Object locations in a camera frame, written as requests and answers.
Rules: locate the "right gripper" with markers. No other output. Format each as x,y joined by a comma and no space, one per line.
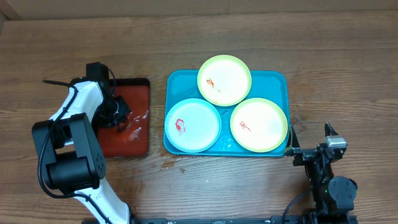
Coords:
306,157

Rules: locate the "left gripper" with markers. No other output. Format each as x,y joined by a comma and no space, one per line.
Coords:
105,122

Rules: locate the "green-rimmed plate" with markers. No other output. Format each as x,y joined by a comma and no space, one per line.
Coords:
224,80
258,125

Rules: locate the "light blue plate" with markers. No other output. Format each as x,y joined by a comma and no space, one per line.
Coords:
192,125

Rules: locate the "dark sponge with pink base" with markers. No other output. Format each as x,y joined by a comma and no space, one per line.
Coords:
122,126

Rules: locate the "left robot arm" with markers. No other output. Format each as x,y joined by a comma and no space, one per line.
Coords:
71,163

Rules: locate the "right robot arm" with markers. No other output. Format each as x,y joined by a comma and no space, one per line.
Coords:
333,196

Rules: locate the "black tray with red water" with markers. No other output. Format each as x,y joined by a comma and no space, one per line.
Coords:
135,141

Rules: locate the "teal plastic serving tray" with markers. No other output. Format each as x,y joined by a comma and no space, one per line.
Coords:
271,85

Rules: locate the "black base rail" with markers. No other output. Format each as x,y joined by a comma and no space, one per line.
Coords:
276,219

